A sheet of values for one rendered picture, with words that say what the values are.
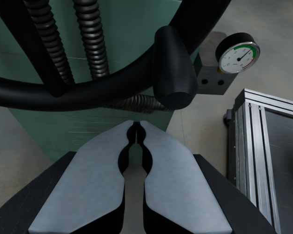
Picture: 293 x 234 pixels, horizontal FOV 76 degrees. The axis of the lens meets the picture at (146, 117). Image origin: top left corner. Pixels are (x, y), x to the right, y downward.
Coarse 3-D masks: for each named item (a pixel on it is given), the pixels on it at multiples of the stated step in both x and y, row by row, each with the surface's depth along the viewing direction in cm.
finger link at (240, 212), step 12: (204, 168) 8; (216, 180) 8; (216, 192) 7; (228, 192) 7; (240, 192) 7; (228, 204) 7; (240, 204) 7; (252, 204) 7; (228, 216) 6; (240, 216) 6; (252, 216) 6; (240, 228) 6; (252, 228) 6; (264, 228) 6
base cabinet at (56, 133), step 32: (64, 0) 28; (128, 0) 28; (160, 0) 28; (0, 32) 31; (64, 32) 32; (128, 32) 32; (0, 64) 36; (128, 64) 38; (32, 128) 57; (64, 128) 57; (96, 128) 57; (160, 128) 60
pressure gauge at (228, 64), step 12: (228, 36) 30; (240, 36) 29; (216, 48) 32; (228, 48) 29; (240, 48) 29; (252, 48) 29; (228, 60) 31; (240, 60) 31; (252, 60) 31; (228, 72) 32
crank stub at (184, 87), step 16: (160, 32) 12; (176, 32) 12; (160, 48) 11; (176, 48) 10; (160, 64) 10; (176, 64) 10; (192, 64) 10; (160, 80) 9; (176, 80) 9; (192, 80) 9; (160, 96) 10; (176, 96) 9; (192, 96) 10
